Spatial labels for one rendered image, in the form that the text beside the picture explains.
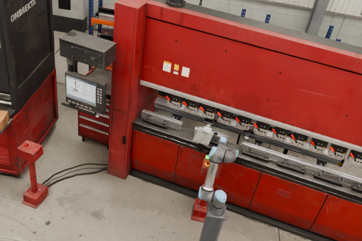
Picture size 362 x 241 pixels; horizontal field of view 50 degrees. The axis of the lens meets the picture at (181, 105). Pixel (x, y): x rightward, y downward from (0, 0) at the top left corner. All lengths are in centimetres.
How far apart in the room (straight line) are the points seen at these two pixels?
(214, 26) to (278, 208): 226
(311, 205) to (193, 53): 213
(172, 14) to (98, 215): 241
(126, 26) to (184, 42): 60
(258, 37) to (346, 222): 230
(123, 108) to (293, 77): 187
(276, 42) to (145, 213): 247
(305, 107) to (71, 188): 290
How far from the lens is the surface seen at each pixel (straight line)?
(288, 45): 372
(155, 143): 462
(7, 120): 442
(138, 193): 494
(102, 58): 374
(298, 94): 395
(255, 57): 383
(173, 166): 474
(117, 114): 447
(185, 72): 409
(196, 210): 471
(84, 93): 402
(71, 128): 585
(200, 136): 429
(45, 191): 488
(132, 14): 382
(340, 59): 376
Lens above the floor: 366
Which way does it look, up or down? 34 degrees down
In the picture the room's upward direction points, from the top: 9 degrees clockwise
